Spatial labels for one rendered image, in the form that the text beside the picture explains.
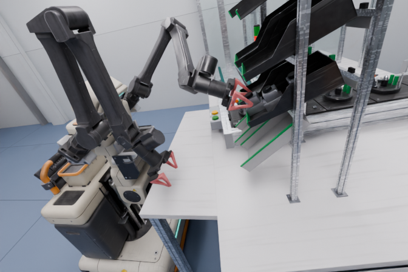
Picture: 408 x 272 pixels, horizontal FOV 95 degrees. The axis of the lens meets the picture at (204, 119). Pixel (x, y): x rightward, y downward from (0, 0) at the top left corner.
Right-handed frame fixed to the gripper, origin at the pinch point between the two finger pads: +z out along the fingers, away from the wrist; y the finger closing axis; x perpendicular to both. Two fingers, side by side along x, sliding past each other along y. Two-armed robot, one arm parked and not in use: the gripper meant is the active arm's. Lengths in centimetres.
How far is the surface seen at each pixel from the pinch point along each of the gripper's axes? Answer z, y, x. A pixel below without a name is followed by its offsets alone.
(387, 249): 48, -27, 21
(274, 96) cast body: 5.9, -5.1, -4.9
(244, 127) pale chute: 6.6, 18.1, 23.5
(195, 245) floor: 6, 8, 135
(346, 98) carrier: 57, 42, 3
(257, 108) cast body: 3.4, -2.3, 1.8
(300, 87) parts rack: 9.0, -11.8, -12.1
